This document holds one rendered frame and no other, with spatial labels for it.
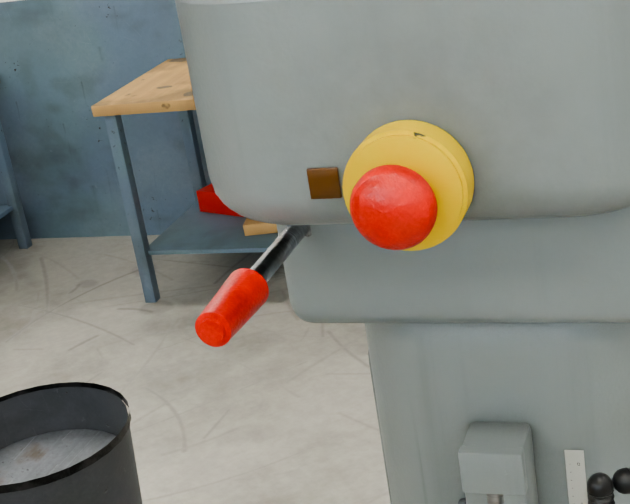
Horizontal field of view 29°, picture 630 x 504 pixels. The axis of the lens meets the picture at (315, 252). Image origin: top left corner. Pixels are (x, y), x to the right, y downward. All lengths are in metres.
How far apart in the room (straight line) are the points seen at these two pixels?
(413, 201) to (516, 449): 0.26
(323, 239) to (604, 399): 0.20
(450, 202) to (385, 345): 0.24
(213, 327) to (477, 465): 0.23
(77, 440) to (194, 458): 0.88
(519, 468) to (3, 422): 2.51
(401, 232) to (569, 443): 0.28
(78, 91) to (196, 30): 5.29
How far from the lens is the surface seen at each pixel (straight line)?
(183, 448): 4.00
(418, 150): 0.55
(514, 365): 0.76
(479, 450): 0.75
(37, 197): 6.21
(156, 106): 4.78
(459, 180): 0.55
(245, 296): 0.61
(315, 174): 0.59
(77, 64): 5.85
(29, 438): 3.19
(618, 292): 0.69
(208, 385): 4.36
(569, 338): 0.75
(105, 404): 3.08
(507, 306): 0.70
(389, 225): 0.54
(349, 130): 0.58
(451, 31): 0.56
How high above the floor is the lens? 1.94
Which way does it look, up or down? 21 degrees down
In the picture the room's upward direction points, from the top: 9 degrees counter-clockwise
